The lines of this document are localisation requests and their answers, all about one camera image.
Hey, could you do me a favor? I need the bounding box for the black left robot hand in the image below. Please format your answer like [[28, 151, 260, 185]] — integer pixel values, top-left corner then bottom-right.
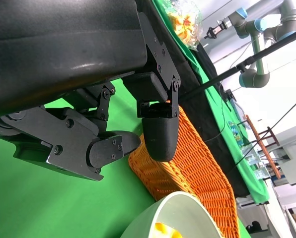
[[0, 0, 182, 182]]

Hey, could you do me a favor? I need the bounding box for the pale green bowl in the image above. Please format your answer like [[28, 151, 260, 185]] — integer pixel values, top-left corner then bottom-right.
[[119, 190, 224, 238]]

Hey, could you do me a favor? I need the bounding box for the orange striped ring bread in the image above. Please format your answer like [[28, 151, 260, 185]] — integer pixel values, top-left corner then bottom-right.
[[154, 222, 183, 238]]

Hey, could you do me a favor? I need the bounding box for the grey blue-jointed robot arm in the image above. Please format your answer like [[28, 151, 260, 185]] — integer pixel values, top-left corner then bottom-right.
[[204, 0, 296, 89]]

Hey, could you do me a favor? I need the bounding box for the orange wicker basket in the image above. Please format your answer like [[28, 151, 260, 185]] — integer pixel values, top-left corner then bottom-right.
[[128, 105, 240, 238]]

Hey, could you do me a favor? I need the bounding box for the colourful snack bag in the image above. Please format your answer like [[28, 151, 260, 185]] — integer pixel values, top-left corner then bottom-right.
[[165, 0, 204, 50]]

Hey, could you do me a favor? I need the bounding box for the green tablecloth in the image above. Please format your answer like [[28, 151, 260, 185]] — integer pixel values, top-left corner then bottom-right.
[[0, 77, 253, 238]]

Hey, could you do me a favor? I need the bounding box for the black boom rod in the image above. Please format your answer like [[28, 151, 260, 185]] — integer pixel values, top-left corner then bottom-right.
[[180, 26, 296, 101]]

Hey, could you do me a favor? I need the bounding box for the brown wooden rack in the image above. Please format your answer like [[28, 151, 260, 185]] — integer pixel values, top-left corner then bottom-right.
[[245, 114, 282, 179]]

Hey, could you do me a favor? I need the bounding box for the green cloth on neighbouring table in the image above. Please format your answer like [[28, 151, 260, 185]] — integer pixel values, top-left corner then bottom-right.
[[151, 0, 270, 206]]

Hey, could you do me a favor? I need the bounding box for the white cabinet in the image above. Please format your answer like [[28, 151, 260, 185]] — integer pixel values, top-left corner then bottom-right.
[[272, 133, 296, 186]]

